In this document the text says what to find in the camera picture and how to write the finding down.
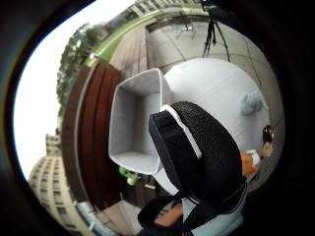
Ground orange and white soft toy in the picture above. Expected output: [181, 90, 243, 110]
[240, 148, 262, 177]

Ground brown-headed doll toy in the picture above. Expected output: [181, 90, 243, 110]
[261, 124, 276, 158]

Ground grey-blue soft toy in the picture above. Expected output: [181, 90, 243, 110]
[239, 91, 269, 116]

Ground grey felt storage box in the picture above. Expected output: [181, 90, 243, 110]
[107, 68, 175, 177]

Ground green soft toy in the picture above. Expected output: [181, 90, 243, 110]
[118, 165, 141, 187]

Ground brown wooden bench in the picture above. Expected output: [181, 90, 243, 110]
[61, 60, 123, 211]

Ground beige multi-storey building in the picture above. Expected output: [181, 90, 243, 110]
[27, 133, 96, 236]

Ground green trees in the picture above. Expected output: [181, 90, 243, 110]
[56, 22, 101, 116]

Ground black camera tripod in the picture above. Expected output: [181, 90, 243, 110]
[200, 0, 231, 63]

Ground metal frame chair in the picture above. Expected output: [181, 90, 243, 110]
[175, 12, 199, 41]

